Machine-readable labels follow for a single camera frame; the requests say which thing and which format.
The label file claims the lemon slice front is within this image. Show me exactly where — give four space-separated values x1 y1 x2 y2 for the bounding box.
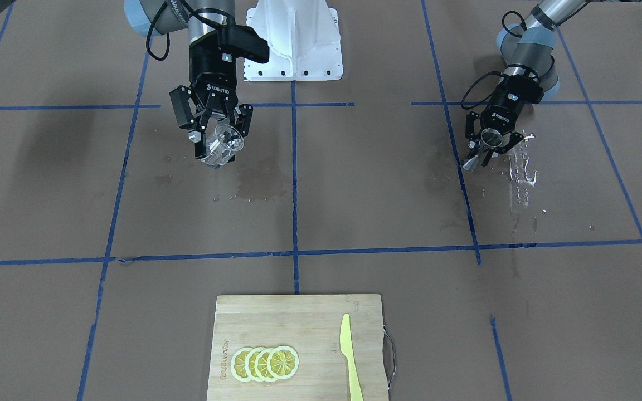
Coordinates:
267 345 300 380

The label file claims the lemon slice back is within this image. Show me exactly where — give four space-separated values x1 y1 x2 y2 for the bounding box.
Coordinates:
231 347 252 383

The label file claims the yellow plastic knife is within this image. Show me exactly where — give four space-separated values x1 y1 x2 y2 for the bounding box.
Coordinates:
339 313 363 400

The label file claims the small glass beaker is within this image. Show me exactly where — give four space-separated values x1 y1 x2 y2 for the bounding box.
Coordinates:
201 124 244 169

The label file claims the lemon slice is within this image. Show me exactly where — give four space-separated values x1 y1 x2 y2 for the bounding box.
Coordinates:
267 345 300 380
231 347 252 383
254 348 277 382
243 347 264 382

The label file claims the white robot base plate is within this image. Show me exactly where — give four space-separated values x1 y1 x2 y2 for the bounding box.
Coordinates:
243 1 344 82

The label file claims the steel jigger measuring cup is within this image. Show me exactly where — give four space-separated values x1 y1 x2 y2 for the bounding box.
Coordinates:
462 129 502 171

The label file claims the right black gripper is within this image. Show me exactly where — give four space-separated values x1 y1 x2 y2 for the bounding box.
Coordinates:
169 25 270 163

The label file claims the bamboo cutting board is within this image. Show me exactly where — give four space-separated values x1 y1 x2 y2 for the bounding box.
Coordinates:
206 294 390 400

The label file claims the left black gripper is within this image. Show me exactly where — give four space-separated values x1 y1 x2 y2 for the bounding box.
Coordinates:
465 72 544 167

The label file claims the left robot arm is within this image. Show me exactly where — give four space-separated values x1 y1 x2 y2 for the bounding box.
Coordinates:
461 1 588 171

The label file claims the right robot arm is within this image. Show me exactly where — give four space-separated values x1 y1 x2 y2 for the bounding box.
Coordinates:
123 1 270 169

